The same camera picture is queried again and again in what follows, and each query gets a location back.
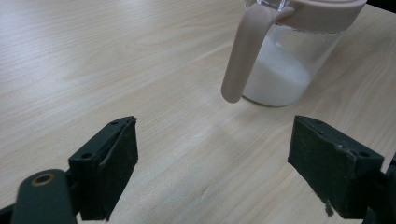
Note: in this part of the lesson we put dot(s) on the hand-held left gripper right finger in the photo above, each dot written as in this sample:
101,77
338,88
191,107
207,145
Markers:
336,168

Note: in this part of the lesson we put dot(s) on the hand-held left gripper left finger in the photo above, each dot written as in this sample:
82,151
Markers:
106,168

